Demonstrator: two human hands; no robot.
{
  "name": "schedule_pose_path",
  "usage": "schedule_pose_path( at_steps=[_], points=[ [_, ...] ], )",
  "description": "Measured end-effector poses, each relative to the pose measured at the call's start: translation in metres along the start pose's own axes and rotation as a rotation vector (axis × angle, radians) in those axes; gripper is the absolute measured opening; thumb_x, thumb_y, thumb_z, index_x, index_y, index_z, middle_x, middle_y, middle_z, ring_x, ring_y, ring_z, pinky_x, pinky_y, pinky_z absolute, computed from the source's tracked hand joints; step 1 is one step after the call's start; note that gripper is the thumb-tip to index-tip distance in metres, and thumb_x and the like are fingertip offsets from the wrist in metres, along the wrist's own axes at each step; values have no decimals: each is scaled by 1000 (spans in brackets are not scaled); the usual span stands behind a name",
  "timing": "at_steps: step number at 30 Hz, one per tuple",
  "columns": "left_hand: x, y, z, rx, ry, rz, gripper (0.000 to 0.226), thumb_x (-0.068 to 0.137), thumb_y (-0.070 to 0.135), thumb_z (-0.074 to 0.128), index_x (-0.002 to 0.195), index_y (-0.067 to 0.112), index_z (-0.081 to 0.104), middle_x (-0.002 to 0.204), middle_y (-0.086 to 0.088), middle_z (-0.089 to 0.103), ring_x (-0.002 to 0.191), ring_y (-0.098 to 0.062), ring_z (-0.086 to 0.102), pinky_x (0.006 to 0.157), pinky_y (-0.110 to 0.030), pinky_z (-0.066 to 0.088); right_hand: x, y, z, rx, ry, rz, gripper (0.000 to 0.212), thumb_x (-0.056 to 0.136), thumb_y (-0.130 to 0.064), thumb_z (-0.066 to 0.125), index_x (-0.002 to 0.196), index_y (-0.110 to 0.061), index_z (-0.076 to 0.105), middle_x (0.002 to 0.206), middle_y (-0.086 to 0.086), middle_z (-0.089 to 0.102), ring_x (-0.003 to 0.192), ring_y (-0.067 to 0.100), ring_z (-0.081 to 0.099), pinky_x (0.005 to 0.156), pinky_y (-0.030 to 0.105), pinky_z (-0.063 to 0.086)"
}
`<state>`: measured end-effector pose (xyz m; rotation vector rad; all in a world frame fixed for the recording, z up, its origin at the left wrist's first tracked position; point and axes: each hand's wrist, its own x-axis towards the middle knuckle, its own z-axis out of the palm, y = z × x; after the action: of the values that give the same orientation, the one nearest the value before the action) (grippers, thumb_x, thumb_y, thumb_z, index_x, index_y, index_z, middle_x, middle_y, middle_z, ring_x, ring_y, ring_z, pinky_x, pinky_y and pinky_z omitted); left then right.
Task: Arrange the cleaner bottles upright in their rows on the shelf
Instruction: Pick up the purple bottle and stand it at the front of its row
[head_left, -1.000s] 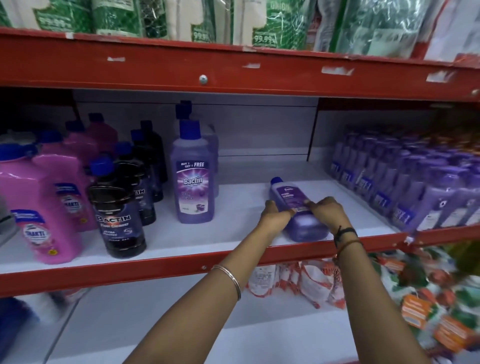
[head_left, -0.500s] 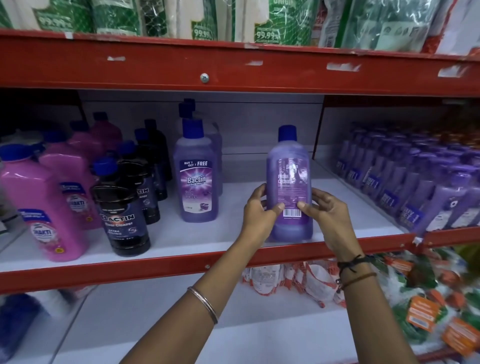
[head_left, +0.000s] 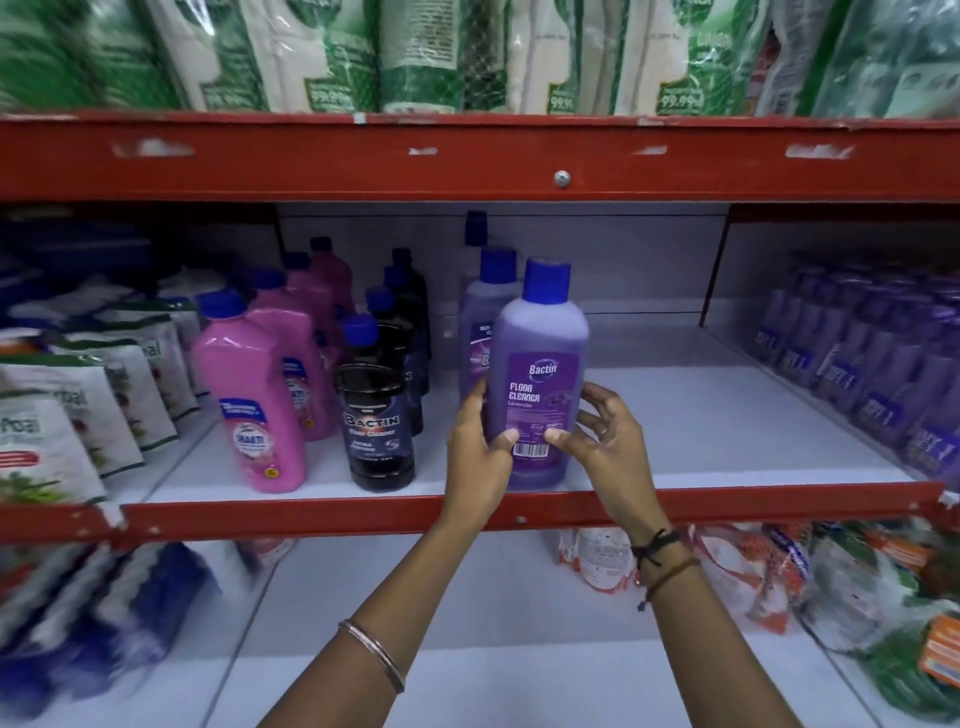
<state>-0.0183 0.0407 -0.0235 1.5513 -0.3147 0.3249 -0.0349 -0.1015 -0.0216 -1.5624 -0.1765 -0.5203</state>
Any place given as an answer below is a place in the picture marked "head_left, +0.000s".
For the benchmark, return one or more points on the person's left hand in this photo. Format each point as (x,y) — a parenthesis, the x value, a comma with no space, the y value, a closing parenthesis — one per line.
(472,465)

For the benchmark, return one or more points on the person's right hand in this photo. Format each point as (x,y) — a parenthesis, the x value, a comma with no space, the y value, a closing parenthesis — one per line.
(615,465)

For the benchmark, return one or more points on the person's left thumb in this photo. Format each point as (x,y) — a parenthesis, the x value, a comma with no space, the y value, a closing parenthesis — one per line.
(504,441)

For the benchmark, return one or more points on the person's right thumb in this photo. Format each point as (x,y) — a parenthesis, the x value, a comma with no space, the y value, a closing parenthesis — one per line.
(566,438)

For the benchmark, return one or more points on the purple floor cleaner bottle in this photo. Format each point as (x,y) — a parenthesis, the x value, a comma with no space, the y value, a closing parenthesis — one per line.
(480,330)
(536,352)
(476,227)

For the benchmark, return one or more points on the person's right forearm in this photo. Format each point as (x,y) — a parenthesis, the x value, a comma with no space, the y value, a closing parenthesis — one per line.
(720,652)

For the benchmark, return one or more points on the person's left forearm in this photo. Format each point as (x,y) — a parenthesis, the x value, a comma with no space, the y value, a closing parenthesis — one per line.
(390,630)

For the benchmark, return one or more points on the white red refill pouch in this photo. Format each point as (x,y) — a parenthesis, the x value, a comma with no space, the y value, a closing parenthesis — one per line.
(600,559)

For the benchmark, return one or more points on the black cleaner bottle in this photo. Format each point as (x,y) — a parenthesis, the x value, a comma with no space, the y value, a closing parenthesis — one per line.
(409,262)
(401,330)
(414,300)
(375,427)

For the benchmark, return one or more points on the pile of orange white pouches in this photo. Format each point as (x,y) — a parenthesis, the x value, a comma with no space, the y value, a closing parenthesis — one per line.
(750,570)

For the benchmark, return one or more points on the pink cleaner bottle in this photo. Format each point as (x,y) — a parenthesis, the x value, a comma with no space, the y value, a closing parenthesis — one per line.
(247,405)
(319,296)
(334,270)
(300,337)

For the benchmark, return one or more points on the silver bangle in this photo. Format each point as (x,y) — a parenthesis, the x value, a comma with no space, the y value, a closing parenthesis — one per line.
(379,652)

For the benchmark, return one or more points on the silver bolt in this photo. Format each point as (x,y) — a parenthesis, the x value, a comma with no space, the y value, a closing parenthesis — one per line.
(562,178)

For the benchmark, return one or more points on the red metal shelf rack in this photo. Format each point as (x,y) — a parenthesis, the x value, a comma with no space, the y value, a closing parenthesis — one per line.
(480,157)

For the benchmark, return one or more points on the row of wrapped purple bottles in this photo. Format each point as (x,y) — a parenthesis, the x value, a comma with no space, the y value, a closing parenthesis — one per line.
(862,360)

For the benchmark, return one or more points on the pile of green clear packets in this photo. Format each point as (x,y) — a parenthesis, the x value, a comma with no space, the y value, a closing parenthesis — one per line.
(892,600)

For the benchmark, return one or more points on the row of white green pouches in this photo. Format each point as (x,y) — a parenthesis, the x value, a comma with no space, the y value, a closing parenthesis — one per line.
(82,390)

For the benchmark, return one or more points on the white red plastic bag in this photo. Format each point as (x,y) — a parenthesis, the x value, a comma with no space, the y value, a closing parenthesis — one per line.
(787,60)

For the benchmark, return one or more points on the row of green white sacks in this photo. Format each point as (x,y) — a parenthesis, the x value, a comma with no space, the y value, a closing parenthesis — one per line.
(300,52)

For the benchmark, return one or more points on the pile of blue white packets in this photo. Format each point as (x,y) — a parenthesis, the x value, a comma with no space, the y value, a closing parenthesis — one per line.
(82,622)

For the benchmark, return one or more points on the clear green plastic bag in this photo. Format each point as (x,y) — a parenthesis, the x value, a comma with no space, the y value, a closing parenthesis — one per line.
(885,60)

